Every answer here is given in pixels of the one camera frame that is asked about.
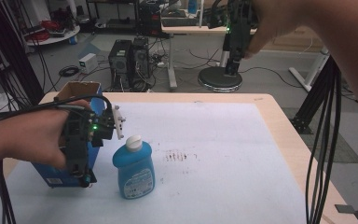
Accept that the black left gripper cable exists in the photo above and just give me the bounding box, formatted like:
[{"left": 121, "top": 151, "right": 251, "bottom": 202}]
[{"left": 0, "top": 94, "right": 114, "bottom": 123}]

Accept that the wooden desk with white leg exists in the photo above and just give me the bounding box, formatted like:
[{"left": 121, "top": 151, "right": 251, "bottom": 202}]
[{"left": 160, "top": 23, "right": 258, "bottom": 91}]

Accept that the blue cardboard box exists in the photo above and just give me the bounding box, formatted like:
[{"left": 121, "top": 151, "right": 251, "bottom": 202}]
[{"left": 32, "top": 80, "right": 104, "bottom": 189}]

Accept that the blue bottle with white cap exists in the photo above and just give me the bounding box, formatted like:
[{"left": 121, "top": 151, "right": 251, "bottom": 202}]
[{"left": 112, "top": 134, "right": 156, "bottom": 201}]

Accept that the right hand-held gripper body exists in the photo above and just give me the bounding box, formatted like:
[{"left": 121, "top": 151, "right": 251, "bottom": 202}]
[{"left": 223, "top": 0, "right": 258, "bottom": 63}]

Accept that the black metal frame stand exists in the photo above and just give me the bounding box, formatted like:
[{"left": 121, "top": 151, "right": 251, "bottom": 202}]
[{"left": 290, "top": 55, "right": 335, "bottom": 135}]

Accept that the round black stand base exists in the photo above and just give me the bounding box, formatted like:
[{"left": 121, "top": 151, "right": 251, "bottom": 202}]
[{"left": 197, "top": 65, "right": 243, "bottom": 93}]

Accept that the coiled black cable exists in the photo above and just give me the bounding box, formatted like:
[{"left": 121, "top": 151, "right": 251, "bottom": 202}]
[{"left": 58, "top": 64, "right": 81, "bottom": 78}]

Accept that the round white table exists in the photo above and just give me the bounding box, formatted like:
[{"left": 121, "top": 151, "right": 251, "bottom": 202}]
[{"left": 25, "top": 24, "right": 81, "bottom": 48}]

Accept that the black keyboard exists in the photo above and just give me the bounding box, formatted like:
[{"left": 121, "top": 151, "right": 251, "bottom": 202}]
[{"left": 160, "top": 18, "right": 200, "bottom": 28}]

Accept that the person's right hand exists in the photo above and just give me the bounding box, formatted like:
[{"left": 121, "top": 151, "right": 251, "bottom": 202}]
[{"left": 243, "top": 0, "right": 323, "bottom": 60}]

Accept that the dark metal rack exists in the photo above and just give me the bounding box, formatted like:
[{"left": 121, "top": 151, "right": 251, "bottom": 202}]
[{"left": 0, "top": 0, "right": 46, "bottom": 106}]

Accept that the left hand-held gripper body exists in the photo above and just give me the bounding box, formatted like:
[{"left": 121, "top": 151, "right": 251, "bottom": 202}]
[{"left": 60, "top": 105, "right": 127, "bottom": 189}]

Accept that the black hanging cable bundle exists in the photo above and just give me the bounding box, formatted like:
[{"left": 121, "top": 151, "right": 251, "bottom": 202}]
[{"left": 305, "top": 55, "right": 343, "bottom": 224}]

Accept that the small white device box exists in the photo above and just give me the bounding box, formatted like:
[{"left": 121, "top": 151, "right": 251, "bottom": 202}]
[{"left": 77, "top": 52, "right": 99, "bottom": 75}]

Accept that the black computer tower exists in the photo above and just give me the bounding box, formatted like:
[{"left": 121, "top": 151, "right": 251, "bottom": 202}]
[{"left": 107, "top": 39, "right": 135, "bottom": 91}]

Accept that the grey computer tower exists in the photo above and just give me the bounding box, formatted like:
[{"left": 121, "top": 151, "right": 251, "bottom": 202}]
[{"left": 131, "top": 36, "right": 153, "bottom": 79}]

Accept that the person's left hand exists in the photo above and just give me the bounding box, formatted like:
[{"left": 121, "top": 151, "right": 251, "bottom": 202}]
[{"left": 13, "top": 99, "right": 91, "bottom": 171}]

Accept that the white table mat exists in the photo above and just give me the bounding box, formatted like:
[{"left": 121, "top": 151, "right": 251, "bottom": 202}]
[{"left": 0, "top": 102, "right": 308, "bottom": 224}]

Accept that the white stand leg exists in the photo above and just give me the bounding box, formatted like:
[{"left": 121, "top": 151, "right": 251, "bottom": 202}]
[{"left": 288, "top": 46, "right": 331, "bottom": 93}]

